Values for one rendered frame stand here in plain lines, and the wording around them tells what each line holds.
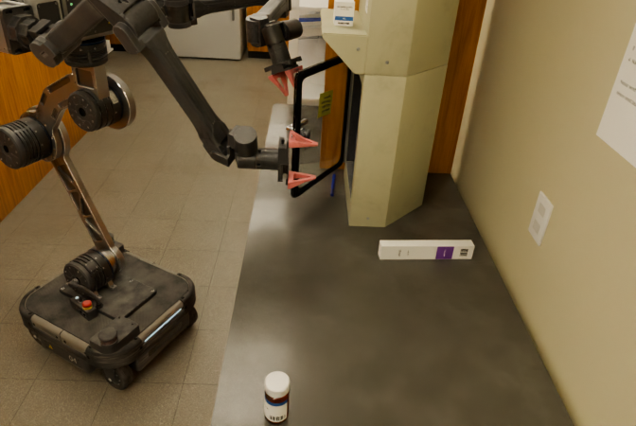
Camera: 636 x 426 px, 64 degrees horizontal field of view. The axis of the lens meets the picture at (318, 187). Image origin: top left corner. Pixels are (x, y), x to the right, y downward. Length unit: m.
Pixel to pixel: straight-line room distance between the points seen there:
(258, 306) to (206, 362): 1.17
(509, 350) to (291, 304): 0.51
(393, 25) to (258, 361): 0.84
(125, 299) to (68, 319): 0.23
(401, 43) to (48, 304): 1.83
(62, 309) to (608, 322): 2.02
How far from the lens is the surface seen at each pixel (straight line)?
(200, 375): 2.36
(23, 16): 1.58
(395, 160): 1.44
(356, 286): 1.33
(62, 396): 2.44
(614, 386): 1.11
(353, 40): 1.31
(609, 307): 1.10
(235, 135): 1.25
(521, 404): 1.18
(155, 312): 2.31
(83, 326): 2.33
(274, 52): 1.52
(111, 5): 1.17
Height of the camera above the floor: 1.80
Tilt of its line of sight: 30 degrees down
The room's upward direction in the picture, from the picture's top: 4 degrees clockwise
